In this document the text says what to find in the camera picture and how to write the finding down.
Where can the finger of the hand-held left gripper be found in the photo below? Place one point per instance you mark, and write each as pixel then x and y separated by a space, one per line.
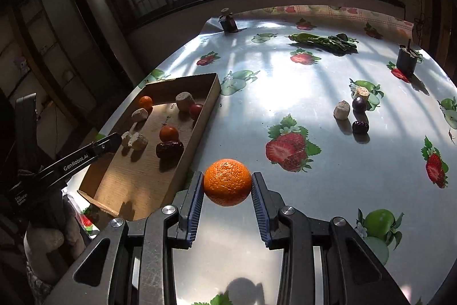
pixel 105 145

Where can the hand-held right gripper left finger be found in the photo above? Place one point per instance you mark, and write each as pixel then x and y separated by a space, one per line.
pixel 194 205

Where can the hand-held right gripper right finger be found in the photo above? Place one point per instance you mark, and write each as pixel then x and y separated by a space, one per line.
pixel 260 208

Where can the large round orange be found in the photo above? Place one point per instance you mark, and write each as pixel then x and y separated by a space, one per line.
pixel 227 182

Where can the cardboard box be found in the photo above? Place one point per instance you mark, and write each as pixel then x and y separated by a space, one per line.
pixel 142 169

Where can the oval orange kumquat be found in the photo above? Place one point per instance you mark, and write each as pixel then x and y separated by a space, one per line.
pixel 145 102

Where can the large red date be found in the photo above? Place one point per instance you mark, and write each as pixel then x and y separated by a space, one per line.
pixel 169 149

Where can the small round orange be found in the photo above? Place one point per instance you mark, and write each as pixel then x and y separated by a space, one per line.
pixel 168 133

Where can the large round beige chunk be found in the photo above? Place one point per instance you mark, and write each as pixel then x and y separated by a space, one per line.
pixel 185 100

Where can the red cherry tomato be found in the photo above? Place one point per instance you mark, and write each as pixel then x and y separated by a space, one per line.
pixel 196 111

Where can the grey rounded object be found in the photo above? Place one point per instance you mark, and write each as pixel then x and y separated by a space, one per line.
pixel 43 248

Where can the white tall cylinder appliance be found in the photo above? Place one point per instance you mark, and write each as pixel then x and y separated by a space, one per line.
pixel 96 26

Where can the dark maroon date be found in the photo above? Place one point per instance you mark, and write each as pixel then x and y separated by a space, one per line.
pixel 360 126

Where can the dark purple plum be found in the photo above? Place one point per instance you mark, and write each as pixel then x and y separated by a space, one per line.
pixel 359 104

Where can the small dark bottle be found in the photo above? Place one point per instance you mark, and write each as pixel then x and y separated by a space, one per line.
pixel 228 22

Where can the green pepper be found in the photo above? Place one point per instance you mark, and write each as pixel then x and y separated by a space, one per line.
pixel 303 37

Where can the dark green leafy vegetable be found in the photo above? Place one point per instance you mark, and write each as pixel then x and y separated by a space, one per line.
pixel 337 42

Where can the black cup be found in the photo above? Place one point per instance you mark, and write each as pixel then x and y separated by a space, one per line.
pixel 407 62

